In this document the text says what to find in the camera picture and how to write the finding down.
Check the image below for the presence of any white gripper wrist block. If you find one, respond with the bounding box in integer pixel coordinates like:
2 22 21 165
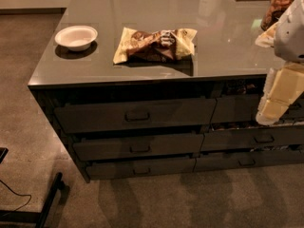
256 62 304 125

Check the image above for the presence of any white paper bowl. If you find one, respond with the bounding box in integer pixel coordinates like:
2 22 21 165
55 26 98 51

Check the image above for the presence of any black cable on floor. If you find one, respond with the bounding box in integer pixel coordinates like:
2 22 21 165
0 179 32 213

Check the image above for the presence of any yellow brown snack bag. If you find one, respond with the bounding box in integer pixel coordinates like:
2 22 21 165
113 28 197 64

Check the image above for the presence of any dark cabinet counter unit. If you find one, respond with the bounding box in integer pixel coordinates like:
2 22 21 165
28 0 304 181

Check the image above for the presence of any black metal stand base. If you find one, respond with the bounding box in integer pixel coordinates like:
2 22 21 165
0 147 67 228

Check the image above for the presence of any glass jar of snacks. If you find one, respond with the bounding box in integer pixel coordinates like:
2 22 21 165
260 0 294 30

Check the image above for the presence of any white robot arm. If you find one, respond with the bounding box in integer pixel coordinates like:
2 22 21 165
256 0 304 125

